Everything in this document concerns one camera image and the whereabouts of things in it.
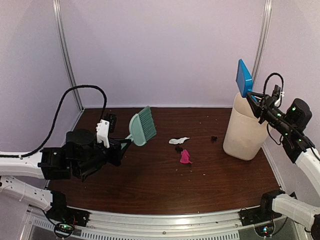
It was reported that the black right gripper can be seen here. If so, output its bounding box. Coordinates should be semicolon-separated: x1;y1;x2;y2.
245;91;295;137

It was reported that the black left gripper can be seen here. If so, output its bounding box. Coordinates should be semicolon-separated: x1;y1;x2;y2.
75;136;131;177

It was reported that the green hand brush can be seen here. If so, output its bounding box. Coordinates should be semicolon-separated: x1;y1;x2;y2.
125;106;157;147

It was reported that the blue plastic dustpan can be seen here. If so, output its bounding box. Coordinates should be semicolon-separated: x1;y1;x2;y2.
235;59;253;98

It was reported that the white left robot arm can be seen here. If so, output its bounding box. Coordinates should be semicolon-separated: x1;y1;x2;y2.
0;129;132;223

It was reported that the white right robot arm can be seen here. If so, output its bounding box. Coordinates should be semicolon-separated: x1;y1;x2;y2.
246;92;320;240

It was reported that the beige plastic waste bin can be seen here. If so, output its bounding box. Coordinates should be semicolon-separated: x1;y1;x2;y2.
223;93;268;161

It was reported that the white paper scrap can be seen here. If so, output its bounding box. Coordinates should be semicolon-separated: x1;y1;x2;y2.
168;136;190;145

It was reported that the pink paper scrap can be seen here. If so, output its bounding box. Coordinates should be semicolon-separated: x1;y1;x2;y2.
180;149;192;164

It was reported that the left circuit board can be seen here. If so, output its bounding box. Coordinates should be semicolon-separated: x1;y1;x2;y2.
53;222;75;238

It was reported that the circuit board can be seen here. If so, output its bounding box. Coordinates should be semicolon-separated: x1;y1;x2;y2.
53;222;75;238
254;224;275;238

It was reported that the right circuit board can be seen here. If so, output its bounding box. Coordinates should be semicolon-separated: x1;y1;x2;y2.
254;224;275;238

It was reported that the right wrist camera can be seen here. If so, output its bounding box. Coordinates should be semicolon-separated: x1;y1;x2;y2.
271;84;285;107

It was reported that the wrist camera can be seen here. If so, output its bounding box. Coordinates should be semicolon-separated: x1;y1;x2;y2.
96;113;117;149
271;84;285;107

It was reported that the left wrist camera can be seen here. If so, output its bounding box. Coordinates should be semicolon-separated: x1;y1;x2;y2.
96;113;117;149

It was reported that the right aluminium frame post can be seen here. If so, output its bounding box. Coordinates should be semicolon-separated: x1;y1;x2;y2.
251;0;273;84

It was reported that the aluminium frame post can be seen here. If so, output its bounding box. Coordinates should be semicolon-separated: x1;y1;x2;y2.
51;0;85;113
251;0;273;84

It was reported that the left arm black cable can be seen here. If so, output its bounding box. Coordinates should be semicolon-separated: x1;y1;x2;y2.
0;84;108;159

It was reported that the aluminium front rail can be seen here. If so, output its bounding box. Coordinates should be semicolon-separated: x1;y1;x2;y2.
19;192;313;240

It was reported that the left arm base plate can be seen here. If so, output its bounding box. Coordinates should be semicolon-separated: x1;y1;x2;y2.
46;207;90;227

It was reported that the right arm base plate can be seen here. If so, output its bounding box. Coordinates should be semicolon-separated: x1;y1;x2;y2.
238;206;275;226

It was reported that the left aluminium frame post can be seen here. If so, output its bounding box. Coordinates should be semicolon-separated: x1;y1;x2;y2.
51;0;85;113

